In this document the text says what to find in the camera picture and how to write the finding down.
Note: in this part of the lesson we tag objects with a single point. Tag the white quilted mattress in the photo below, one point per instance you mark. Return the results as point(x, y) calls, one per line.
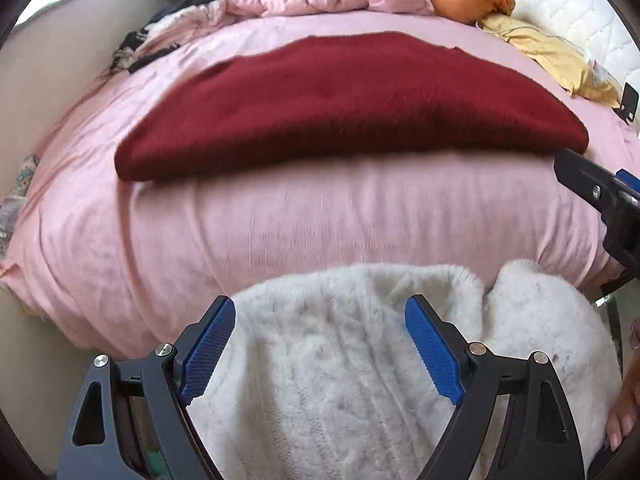
point(570, 5)

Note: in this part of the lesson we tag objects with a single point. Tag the white fluffy sweater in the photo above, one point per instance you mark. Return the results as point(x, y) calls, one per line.
point(325, 385)

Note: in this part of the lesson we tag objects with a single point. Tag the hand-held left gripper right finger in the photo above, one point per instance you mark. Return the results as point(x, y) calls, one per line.
point(432, 355)

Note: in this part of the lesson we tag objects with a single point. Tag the black and white clothes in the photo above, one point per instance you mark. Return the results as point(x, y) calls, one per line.
point(150, 35)

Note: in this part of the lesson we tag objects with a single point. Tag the person's right hand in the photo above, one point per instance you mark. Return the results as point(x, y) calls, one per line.
point(625, 415)

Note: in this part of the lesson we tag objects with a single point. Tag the dark red sweater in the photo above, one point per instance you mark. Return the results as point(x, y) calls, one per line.
point(340, 100)

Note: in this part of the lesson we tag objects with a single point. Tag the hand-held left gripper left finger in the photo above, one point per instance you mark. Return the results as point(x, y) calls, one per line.
point(207, 355)

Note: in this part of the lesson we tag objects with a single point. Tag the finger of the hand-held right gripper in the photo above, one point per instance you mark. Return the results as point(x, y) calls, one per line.
point(582, 180)

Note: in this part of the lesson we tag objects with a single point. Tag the pink bed sheet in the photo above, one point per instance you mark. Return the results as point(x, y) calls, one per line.
point(300, 220)

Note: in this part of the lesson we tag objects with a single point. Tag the beige bed frame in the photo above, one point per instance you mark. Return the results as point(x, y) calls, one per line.
point(55, 60)

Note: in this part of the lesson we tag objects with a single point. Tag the yellow cloth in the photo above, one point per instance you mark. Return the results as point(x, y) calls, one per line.
point(555, 55)

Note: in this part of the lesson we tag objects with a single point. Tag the black flat object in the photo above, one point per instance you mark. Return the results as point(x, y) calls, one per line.
point(631, 102)

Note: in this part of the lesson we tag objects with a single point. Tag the patterned cloth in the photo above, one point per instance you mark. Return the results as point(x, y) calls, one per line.
point(17, 195)

